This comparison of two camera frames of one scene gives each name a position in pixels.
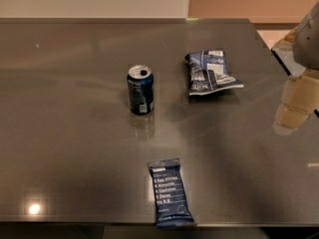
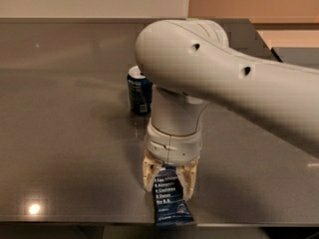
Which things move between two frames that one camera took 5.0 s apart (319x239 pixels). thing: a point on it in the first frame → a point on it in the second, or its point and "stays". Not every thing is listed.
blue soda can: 140,80 stays
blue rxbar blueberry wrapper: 170,199 stays
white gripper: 308,43 → 172,147
